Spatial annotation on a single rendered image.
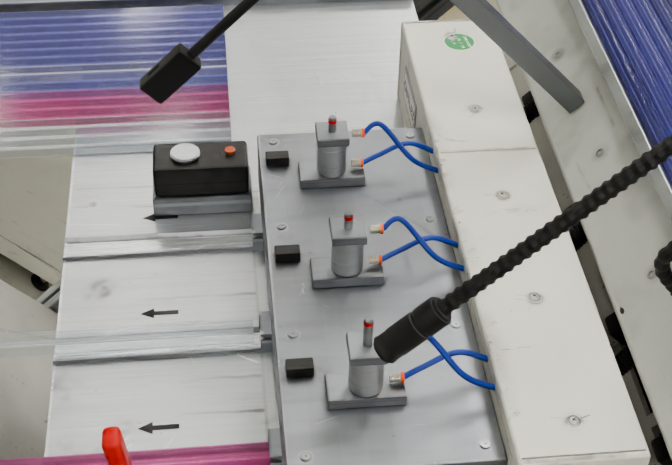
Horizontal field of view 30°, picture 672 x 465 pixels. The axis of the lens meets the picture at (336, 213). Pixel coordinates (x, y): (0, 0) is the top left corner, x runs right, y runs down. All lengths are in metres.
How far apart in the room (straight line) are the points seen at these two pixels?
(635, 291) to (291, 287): 0.23
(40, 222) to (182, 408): 1.63
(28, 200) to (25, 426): 1.06
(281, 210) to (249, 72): 0.28
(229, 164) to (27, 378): 0.56
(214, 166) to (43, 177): 1.43
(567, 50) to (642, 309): 0.28
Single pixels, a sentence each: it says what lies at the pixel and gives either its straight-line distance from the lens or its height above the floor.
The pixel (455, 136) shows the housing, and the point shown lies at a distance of 0.98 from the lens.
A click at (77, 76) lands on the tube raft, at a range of 1.18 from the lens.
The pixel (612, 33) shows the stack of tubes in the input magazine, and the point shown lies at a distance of 0.98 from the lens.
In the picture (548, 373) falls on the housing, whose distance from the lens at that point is 0.80.
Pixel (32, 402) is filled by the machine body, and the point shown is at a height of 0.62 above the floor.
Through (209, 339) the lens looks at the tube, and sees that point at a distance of 0.91.
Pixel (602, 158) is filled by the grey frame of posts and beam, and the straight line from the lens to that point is 0.94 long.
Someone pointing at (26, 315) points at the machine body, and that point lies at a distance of 1.55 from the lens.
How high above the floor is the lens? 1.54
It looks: 23 degrees down
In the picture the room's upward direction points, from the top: 52 degrees clockwise
